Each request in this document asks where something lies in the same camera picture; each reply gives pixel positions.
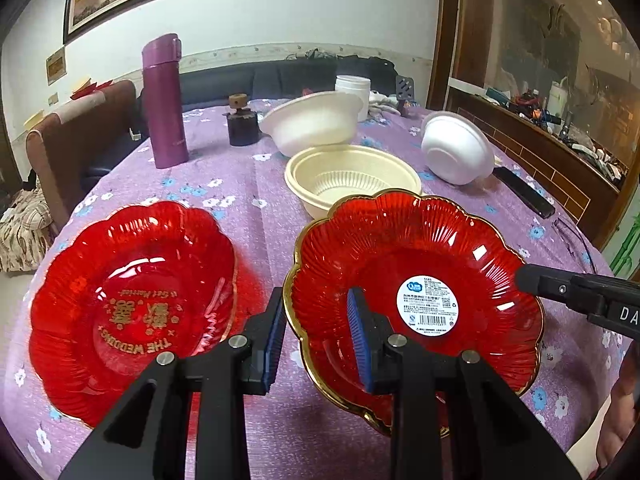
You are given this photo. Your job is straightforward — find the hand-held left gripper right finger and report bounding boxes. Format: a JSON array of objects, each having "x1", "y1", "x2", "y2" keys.
[{"x1": 346, "y1": 287, "x2": 581, "y2": 480}]

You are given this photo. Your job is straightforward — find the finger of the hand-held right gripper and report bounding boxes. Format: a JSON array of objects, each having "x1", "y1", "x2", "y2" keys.
[{"x1": 515, "y1": 262, "x2": 608, "y2": 317}]

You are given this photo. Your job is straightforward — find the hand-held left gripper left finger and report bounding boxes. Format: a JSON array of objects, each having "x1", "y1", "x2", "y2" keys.
[{"x1": 59, "y1": 286, "x2": 288, "y2": 480}]

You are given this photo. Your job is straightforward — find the red plate with gold rim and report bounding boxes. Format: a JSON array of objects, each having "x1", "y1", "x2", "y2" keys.
[{"x1": 282, "y1": 189, "x2": 546, "y2": 438}]

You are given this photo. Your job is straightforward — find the white foam bowl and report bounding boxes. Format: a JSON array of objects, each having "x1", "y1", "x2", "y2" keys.
[{"x1": 420, "y1": 110, "x2": 497, "y2": 186}]

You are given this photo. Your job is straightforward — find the red plate with gold print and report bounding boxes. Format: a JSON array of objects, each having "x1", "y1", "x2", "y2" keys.
[{"x1": 27, "y1": 200, "x2": 240, "y2": 430}]

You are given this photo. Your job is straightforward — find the large off-white paper bowl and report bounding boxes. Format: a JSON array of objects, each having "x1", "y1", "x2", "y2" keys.
[{"x1": 257, "y1": 90, "x2": 365, "y2": 157}]

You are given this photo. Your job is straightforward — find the person's right hand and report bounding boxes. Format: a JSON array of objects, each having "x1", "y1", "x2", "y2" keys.
[{"x1": 596, "y1": 352, "x2": 640, "y2": 470}]

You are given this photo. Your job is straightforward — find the eyeglasses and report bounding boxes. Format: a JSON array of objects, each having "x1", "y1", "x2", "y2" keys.
[{"x1": 552, "y1": 215, "x2": 596, "y2": 271}]

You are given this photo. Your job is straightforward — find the wooden brick-pattern counter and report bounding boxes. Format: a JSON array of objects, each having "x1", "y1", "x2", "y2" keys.
[{"x1": 445, "y1": 77, "x2": 631, "y2": 246}]

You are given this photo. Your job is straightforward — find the cream plastic bowl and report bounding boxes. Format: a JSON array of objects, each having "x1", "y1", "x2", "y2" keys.
[{"x1": 284, "y1": 144, "x2": 423, "y2": 221}]

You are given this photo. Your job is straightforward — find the purple floral tablecloth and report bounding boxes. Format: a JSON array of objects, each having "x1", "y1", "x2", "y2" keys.
[{"x1": 10, "y1": 97, "x2": 636, "y2": 480}]

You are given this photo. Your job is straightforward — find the dark jar with wooden stopper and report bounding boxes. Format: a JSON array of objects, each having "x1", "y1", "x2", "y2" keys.
[{"x1": 222, "y1": 92, "x2": 260, "y2": 148}]

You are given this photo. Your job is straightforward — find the white gloves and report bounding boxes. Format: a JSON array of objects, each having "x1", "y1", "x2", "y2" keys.
[{"x1": 367, "y1": 89, "x2": 408, "y2": 117}]

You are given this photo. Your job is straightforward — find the black phone stand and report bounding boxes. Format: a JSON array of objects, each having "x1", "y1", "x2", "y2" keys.
[{"x1": 395, "y1": 75, "x2": 416, "y2": 108}]

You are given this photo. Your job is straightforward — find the white plastic jar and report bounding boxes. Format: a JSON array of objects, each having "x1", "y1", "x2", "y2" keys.
[{"x1": 334, "y1": 75, "x2": 372, "y2": 123}]

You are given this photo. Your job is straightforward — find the purple thermos bottle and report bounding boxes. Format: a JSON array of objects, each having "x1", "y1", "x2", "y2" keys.
[{"x1": 141, "y1": 33, "x2": 190, "y2": 170}]

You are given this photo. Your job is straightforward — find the patterned beige cloth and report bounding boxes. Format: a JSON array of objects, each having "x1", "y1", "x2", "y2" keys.
[{"x1": 0, "y1": 187, "x2": 53, "y2": 273}]

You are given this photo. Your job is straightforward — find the dark leather sofa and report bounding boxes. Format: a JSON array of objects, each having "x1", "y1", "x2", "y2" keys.
[{"x1": 82, "y1": 56, "x2": 399, "y2": 177}]

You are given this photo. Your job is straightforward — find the brown chair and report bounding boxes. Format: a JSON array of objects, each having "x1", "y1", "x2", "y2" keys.
[{"x1": 25, "y1": 80, "x2": 146, "y2": 233}]

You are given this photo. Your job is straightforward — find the small framed picture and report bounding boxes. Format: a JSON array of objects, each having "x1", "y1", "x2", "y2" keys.
[{"x1": 46, "y1": 46, "x2": 67, "y2": 86}]

